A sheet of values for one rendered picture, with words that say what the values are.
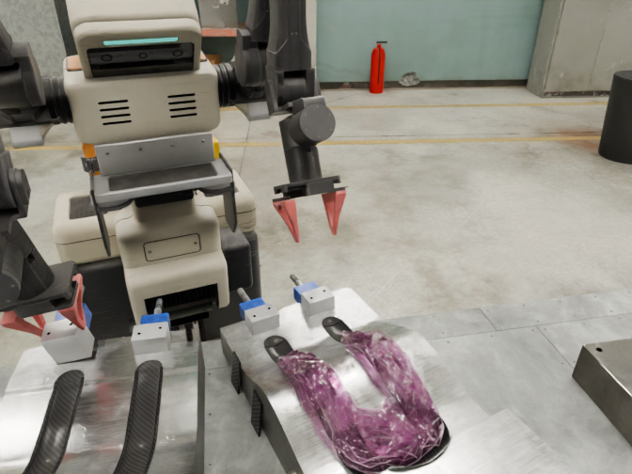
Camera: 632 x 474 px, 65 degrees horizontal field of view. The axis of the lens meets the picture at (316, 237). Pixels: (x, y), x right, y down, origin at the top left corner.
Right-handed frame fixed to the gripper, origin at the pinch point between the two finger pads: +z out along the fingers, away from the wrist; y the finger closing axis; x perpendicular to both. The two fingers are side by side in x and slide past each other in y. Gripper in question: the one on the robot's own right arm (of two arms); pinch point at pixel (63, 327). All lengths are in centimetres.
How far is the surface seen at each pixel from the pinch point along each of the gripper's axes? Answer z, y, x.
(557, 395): 23, 71, -17
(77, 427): 3.8, 2.7, -14.6
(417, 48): 168, 237, 485
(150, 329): 4.2, 11.3, -0.6
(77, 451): 3.4, 3.5, -18.3
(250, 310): 11.0, 25.8, 4.7
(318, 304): 13.6, 37.4, 4.8
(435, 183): 157, 150, 216
